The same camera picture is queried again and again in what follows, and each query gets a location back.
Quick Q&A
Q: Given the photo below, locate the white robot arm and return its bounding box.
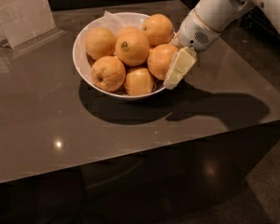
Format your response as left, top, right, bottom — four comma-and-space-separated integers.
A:
163, 0, 280, 90

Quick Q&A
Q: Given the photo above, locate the orange centre with stem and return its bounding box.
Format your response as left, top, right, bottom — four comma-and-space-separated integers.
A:
115, 32, 150, 67

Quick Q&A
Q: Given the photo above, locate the clear plastic wrap in bowl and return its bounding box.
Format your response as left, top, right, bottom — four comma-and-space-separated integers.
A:
103, 11, 127, 35

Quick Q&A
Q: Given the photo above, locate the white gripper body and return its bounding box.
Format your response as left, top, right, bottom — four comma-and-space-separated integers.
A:
177, 9, 220, 52

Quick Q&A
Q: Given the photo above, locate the acrylic sign holder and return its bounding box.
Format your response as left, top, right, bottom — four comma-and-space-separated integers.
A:
0, 0, 63, 51

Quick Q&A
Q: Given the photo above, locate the white yellow-padded gripper finger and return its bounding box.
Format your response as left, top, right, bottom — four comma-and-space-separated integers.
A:
163, 47, 197, 90
170, 35, 181, 49

